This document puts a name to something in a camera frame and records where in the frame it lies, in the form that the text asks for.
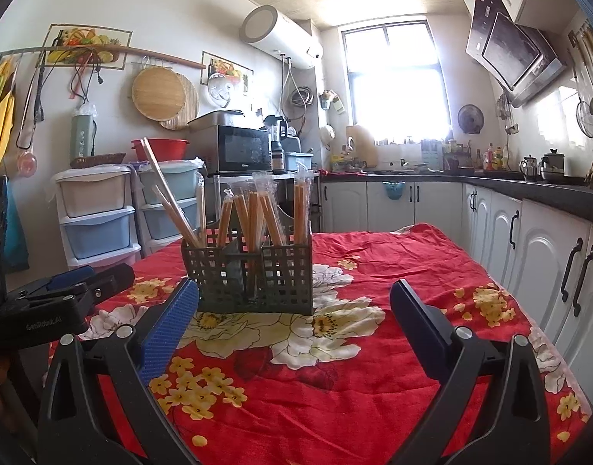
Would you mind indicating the pink round hanging tool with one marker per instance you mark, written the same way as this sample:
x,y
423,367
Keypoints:
x,y
27,164

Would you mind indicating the yellow hanging cloth bags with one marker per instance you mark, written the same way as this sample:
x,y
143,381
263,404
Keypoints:
x,y
1,106

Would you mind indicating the blue hanging plastic bin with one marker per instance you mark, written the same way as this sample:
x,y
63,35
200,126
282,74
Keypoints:
x,y
394,191

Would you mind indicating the cluster of condiment bottles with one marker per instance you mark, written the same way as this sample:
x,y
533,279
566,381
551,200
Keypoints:
x,y
492,157

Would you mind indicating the red plastic basin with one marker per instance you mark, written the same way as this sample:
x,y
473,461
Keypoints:
x,y
168,149

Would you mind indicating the round woven straw mat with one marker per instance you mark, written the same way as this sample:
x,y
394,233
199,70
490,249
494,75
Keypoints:
x,y
190,106

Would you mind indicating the bunch of chopsticks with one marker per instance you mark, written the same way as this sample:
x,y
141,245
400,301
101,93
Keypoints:
x,y
252,218

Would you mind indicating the white wall socket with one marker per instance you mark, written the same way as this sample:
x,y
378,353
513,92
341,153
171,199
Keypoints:
x,y
512,128

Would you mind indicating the small black wall fan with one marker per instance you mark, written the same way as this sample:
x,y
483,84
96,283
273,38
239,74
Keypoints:
x,y
470,118

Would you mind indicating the red floral blanket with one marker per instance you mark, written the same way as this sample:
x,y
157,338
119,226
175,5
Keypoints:
x,y
364,397

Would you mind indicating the black microwave oven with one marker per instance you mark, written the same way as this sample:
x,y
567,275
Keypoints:
x,y
243,150

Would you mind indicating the red cloth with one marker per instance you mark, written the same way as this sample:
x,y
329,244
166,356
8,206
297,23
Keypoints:
x,y
344,172

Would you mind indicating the pale blue counter organiser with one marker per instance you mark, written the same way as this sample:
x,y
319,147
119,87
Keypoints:
x,y
432,155

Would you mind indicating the metal baking tray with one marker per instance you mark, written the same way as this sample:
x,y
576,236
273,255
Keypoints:
x,y
214,120

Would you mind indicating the drawer tower pale blue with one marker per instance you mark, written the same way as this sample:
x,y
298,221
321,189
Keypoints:
x,y
180,184

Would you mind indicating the pale cutting board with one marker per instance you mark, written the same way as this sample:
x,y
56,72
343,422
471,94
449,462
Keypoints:
x,y
361,145

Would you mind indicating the black kitchen countertop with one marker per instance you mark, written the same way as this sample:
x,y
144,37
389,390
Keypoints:
x,y
543,193

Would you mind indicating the dark perforated chopstick holder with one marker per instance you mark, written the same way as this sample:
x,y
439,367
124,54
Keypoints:
x,y
277,276

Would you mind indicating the pale blue plastic box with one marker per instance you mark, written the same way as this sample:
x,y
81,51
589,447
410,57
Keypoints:
x,y
298,161

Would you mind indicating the pale green bag dispenser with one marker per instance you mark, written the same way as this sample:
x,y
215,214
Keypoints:
x,y
82,135

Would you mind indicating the small fruit wall poster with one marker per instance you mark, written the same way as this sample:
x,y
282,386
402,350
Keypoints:
x,y
226,69

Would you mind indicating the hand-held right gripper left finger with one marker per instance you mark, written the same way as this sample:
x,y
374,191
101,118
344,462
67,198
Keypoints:
x,y
170,329

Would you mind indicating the black electric kettle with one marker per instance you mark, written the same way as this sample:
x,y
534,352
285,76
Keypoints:
x,y
276,128

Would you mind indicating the small green wall caddy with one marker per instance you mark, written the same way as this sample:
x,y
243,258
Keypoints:
x,y
331,101

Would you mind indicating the kitchen window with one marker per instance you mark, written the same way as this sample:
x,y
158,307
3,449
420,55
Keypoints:
x,y
393,82

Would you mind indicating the round bamboo tray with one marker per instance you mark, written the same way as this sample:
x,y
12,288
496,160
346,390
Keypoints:
x,y
156,92

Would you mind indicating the black range hood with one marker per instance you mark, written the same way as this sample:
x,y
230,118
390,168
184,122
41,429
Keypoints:
x,y
514,53

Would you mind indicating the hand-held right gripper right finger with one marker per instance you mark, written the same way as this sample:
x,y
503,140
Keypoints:
x,y
417,329

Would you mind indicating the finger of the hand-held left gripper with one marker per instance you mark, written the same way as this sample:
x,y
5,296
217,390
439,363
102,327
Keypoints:
x,y
114,278
71,276

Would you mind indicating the glass pot lid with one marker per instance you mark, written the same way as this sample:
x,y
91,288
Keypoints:
x,y
222,91

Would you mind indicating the white base cabinets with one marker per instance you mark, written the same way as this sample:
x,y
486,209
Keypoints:
x,y
538,237

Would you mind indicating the dark glass jar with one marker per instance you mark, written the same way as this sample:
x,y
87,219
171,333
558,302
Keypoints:
x,y
277,157

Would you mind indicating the large fruit wall poster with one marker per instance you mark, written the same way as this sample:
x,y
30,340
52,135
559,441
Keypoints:
x,y
88,41

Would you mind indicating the small steel teapot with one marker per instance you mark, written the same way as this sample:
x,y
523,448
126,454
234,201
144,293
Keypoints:
x,y
528,169

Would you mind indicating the brown wicker basket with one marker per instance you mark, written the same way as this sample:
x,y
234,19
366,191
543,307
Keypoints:
x,y
98,161

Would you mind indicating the steel kettle with black lid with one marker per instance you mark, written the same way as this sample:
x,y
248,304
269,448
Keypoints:
x,y
553,167

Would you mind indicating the white water heater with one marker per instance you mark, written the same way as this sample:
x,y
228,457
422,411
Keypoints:
x,y
282,38

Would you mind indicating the drawer tower beige blue pink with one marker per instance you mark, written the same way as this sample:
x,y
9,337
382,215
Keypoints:
x,y
95,232

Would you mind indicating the long wooden rolling pin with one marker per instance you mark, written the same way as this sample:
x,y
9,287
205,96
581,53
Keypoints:
x,y
146,53

